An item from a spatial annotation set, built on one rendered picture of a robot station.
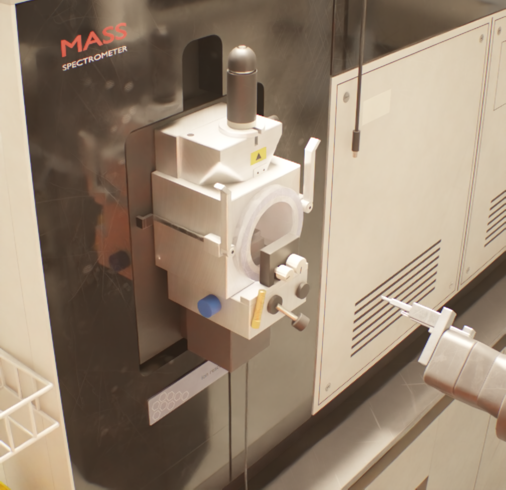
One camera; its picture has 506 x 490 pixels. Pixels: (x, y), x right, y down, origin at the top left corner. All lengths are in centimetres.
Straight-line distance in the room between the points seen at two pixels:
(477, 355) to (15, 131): 39
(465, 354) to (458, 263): 76
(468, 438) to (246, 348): 81
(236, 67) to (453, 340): 28
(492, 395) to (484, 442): 105
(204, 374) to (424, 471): 62
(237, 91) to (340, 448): 64
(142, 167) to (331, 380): 51
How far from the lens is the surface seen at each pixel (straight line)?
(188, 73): 82
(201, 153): 74
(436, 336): 68
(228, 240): 73
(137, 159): 77
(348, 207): 106
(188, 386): 93
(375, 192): 111
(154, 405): 90
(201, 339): 87
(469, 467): 171
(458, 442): 157
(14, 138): 68
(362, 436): 127
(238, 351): 85
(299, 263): 78
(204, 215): 75
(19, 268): 74
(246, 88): 74
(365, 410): 131
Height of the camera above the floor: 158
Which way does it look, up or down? 29 degrees down
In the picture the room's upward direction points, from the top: 1 degrees clockwise
